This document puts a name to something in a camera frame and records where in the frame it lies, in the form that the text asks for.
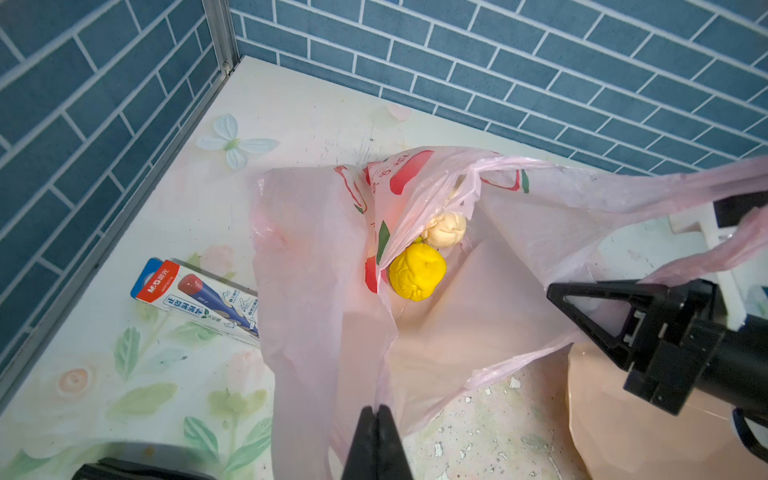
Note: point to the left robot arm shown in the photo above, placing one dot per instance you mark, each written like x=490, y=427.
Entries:
x=112, y=468

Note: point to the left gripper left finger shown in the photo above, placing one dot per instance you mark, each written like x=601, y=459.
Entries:
x=361, y=461

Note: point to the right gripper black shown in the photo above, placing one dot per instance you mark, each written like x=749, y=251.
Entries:
x=673, y=340

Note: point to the yellow toy fruit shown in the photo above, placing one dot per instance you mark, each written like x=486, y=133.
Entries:
x=417, y=271

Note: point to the pink faceted bowl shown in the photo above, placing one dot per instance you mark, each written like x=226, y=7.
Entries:
x=620, y=436

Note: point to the pen refill box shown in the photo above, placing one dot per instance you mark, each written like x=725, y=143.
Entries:
x=212, y=303

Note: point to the cream bun fruit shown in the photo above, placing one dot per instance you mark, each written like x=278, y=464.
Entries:
x=445, y=230

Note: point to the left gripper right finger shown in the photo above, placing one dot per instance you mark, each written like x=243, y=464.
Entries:
x=390, y=459

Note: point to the pink plastic bag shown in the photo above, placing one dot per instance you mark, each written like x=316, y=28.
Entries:
x=339, y=338

